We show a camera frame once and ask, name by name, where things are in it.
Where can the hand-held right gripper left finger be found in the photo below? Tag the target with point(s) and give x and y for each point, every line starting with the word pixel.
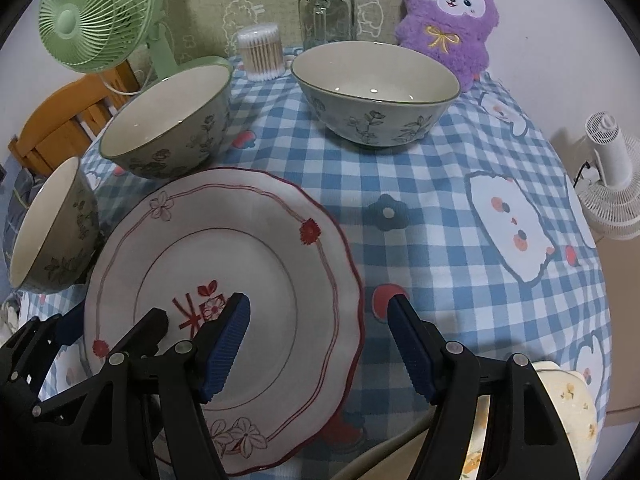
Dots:
pixel 227 345

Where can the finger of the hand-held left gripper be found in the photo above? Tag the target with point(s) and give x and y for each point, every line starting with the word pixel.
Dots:
pixel 70 327

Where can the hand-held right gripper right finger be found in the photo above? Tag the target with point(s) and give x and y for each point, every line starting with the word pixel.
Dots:
pixel 410 345

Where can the white plate red trim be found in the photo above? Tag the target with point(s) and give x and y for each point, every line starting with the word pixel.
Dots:
pixel 280 260

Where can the green-rimmed floral bowl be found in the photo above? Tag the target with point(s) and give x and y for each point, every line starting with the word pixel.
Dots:
pixel 375 85
pixel 165 110
pixel 45 220

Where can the small yellow floral plate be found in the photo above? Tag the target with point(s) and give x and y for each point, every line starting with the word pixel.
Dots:
pixel 570 410

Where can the grey plaid pillow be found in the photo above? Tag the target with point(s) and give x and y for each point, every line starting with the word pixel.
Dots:
pixel 15 205

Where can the blue checked tablecloth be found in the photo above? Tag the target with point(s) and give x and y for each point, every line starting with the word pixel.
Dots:
pixel 440 185

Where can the white standing fan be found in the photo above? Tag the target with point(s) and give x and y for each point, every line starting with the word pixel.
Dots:
pixel 612 170

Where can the cotton swab container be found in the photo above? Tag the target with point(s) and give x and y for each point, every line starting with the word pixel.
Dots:
pixel 260 52

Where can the green desk fan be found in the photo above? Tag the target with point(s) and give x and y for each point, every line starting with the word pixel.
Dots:
pixel 90 15

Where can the purple plush toy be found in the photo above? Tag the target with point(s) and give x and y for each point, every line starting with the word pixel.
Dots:
pixel 447 25

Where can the glass jar dark lid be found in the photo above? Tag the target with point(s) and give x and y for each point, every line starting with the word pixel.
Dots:
pixel 327 15

